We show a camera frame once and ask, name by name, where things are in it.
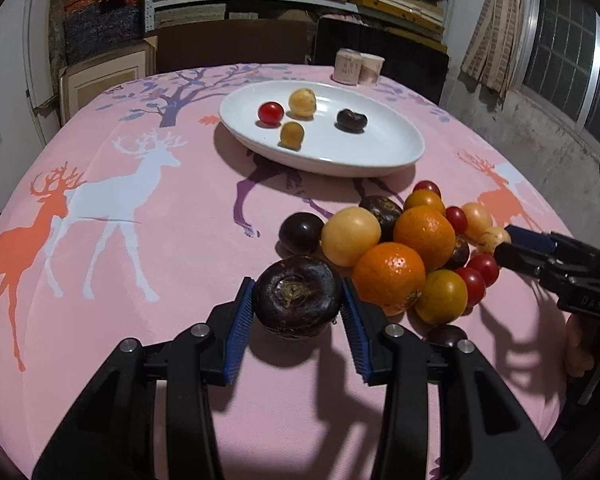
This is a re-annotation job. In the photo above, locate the yellow orange round fruit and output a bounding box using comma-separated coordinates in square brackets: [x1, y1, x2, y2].
[414, 269, 469, 325]

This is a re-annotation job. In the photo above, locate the dark purple round fruit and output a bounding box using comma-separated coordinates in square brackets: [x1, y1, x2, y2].
[278, 212, 325, 256]

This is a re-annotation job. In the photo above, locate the black chair back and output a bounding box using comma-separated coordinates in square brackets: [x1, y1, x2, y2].
[314, 17, 450, 106]

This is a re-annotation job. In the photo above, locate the wooden framed box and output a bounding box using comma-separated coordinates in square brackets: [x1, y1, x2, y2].
[57, 42, 159, 126]

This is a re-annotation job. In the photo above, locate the orange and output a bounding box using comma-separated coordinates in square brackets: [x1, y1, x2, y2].
[393, 205, 456, 272]
[352, 242, 426, 317]

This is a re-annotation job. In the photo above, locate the white metal shelf rack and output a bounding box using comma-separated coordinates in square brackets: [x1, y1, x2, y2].
[145, 0, 453, 53]

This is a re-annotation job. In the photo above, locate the person's right hand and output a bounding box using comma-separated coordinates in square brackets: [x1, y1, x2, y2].
[565, 312, 595, 378]

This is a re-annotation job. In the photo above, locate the large dark brown water chestnut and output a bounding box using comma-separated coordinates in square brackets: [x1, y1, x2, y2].
[254, 256, 345, 341]

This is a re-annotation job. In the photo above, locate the beige paper cup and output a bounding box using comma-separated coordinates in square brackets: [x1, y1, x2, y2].
[358, 52, 385, 86]

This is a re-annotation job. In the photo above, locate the large yellow round fruit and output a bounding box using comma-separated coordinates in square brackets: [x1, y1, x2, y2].
[321, 207, 382, 267]

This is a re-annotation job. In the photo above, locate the white oval plate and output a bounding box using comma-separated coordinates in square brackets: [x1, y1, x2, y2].
[219, 80, 426, 177]

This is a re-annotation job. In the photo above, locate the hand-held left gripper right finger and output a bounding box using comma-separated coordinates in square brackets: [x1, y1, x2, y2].
[340, 277, 563, 480]

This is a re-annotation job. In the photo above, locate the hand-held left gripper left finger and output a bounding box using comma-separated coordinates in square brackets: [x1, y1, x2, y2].
[32, 276, 257, 480]

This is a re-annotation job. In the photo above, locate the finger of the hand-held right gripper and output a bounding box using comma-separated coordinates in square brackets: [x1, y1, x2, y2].
[494, 241, 557, 282]
[504, 224, 563, 257]

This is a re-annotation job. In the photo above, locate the small yellow round fruit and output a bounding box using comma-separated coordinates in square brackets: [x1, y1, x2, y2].
[279, 121, 305, 150]

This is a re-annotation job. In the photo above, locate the barred window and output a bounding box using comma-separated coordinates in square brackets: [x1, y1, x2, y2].
[519, 0, 600, 148]

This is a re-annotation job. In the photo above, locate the pink printed tablecloth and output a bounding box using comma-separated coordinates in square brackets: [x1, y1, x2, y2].
[0, 62, 600, 480]

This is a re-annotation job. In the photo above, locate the dark brown lobed fruit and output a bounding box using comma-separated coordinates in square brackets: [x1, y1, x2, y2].
[336, 108, 368, 133]

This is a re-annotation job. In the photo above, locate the speckled yellow fruit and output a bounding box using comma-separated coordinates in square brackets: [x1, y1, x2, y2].
[477, 226, 512, 255]

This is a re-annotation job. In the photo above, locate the small dark purple fruit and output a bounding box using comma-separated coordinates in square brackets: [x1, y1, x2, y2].
[425, 324, 468, 349]
[445, 236, 471, 270]

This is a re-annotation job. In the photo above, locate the beige striped curtain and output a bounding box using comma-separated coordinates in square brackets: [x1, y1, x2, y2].
[461, 0, 537, 100]

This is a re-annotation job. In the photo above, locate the beige drink can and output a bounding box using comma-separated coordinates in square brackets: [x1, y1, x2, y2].
[333, 48, 363, 84]

